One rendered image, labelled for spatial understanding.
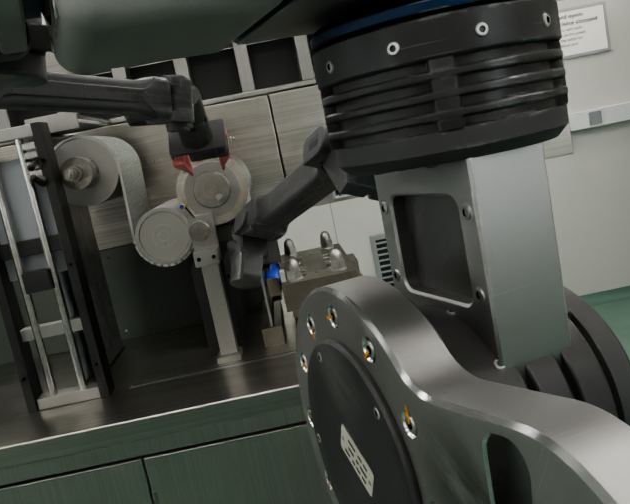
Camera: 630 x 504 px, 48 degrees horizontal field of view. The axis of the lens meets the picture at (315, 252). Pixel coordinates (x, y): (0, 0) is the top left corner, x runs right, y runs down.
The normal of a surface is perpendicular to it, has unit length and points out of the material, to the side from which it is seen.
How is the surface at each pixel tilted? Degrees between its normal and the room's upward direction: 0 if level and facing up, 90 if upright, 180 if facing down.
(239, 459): 90
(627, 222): 90
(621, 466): 26
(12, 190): 90
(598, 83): 90
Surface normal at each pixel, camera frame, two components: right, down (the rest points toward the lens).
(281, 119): 0.06, 0.15
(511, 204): 0.36, 0.08
